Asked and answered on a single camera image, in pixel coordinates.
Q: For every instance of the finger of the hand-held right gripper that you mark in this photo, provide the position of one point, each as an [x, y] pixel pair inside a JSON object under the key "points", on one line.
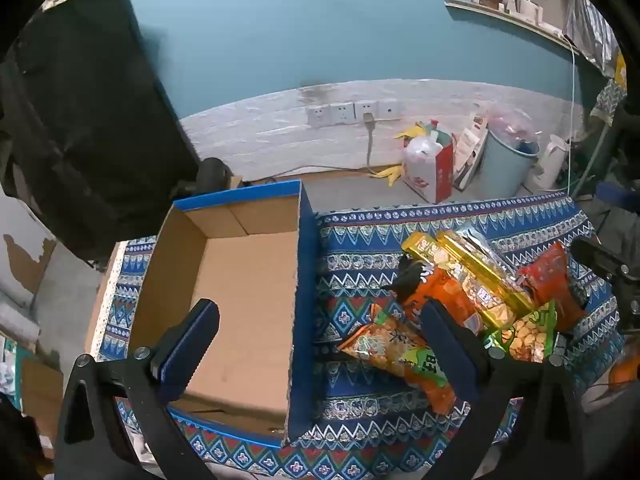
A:
{"points": [[597, 257]]}

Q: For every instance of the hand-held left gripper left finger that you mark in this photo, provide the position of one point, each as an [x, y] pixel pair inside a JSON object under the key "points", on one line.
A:
{"points": [[192, 350]]}

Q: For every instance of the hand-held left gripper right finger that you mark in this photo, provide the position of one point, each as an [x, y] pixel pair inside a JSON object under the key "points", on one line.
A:
{"points": [[445, 345]]}

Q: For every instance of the orange chip bag black corner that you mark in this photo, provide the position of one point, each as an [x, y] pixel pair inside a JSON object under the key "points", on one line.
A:
{"points": [[440, 295]]}

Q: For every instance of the red snack packet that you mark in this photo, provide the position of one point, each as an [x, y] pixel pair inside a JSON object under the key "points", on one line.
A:
{"points": [[550, 280]]}

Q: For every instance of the orange and green snack packet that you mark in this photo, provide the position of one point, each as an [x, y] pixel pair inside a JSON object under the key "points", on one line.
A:
{"points": [[385, 350]]}

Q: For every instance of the cardboard box with blue rim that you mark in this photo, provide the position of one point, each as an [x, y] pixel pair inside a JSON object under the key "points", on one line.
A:
{"points": [[240, 300]]}

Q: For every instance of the long gold cracker packet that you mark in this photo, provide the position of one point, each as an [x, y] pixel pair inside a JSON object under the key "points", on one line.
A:
{"points": [[480, 280]]}

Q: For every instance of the green pea snack packet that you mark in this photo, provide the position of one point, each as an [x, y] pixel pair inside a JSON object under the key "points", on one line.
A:
{"points": [[530, 332]]}

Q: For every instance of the small gold snack packet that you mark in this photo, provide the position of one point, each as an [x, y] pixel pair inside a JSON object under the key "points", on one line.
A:
{"points": [[420, 247]]}

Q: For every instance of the white electric kettle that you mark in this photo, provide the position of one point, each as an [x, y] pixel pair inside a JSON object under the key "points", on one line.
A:
{"points": [[550, 160]]}

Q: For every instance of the blue patterned tablecloth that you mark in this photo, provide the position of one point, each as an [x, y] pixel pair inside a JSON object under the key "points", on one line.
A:
{"points": [[350, 270]]}

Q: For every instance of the light blue waste bin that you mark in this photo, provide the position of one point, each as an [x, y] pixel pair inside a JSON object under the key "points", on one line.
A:
{"points": [[507, 165]]}

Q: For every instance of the brown cardboard box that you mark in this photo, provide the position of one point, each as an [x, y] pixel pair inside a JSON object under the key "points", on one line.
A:
{"points": [[40, 385]]}

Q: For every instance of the patterned hanging cloth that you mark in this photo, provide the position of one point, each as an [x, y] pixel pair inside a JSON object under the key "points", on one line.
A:
{"points": [[607, 100]]}

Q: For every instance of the white carton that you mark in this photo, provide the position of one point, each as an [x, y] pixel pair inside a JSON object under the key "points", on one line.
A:
{"points": [[470, 150]]}

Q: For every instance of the black roller wheel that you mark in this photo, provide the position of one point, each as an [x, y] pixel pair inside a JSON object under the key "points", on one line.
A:
{"points": [[215, 172]]}

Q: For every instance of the banana peel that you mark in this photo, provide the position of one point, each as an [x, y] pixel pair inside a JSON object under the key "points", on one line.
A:
{"points": [[390, 174]]}

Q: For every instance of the white plastic roll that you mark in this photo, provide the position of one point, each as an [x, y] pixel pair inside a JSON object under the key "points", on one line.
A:
{"points": [[15, 315]]}

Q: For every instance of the large black fabric bag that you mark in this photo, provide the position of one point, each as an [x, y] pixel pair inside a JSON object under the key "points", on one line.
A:
{"points": [[90, 125]]}

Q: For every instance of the white wall socket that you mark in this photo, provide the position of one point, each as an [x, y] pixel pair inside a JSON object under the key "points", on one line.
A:
{"points": [[316, 116], [342, 112], [389, 108], [366, 108]]}

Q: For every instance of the wall shelf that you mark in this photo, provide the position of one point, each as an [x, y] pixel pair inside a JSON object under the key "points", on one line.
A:
{"points": [[510, 20]]}

